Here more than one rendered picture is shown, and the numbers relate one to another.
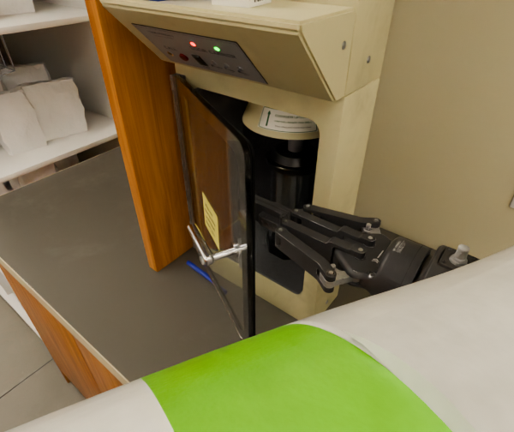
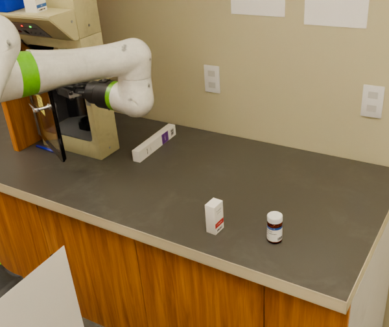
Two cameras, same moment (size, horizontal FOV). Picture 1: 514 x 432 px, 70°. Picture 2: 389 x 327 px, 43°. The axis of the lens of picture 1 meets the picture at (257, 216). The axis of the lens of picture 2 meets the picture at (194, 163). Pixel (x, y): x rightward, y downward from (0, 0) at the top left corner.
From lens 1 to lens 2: 1.32 m
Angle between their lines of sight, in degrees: 9
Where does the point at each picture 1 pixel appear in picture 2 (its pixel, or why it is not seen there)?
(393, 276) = (88, 89)
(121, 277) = not seen: outside the picture
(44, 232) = not seen: outside the picture
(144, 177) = not seen: hidden behind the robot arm
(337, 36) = (67, 19)
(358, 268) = (80, 91)
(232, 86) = (42, 41)
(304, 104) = (69, 43)
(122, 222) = not seen: outside the picture
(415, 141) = (158, 65)
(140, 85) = not seen: hidden behind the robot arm
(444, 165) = (174, 75)
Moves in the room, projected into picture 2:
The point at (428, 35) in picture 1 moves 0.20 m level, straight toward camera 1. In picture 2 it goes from (146, 10) to (127, 22)
